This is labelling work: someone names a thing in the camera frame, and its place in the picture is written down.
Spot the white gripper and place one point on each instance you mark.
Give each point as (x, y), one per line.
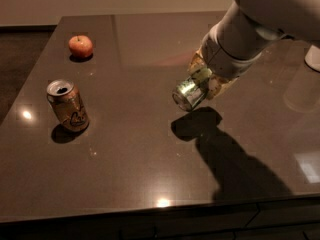
(224, 61)

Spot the orange soda can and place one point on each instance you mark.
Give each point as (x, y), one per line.
(66, 102)

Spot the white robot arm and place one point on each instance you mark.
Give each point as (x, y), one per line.
(248, 27)

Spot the white object at right edge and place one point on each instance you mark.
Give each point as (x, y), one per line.
(312, 58)

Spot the green soda can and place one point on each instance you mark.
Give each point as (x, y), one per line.
(188, 94)

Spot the red apple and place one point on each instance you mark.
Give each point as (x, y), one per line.
(80, 46)

